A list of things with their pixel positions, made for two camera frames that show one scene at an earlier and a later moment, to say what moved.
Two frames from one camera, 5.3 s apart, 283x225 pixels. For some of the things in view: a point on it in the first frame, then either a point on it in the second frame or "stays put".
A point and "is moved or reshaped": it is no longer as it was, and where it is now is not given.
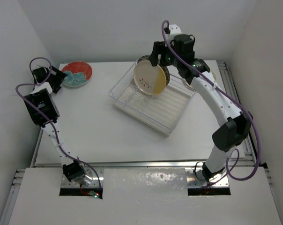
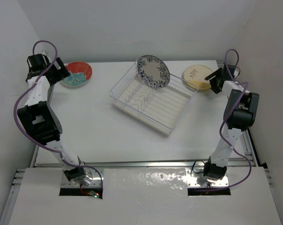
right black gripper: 158,46 to 214,88
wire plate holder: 137,99 stays put
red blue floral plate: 78,73 stays put
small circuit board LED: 95,194 stays put
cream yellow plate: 150,80 is moved or reshaped
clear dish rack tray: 162,111 stays put
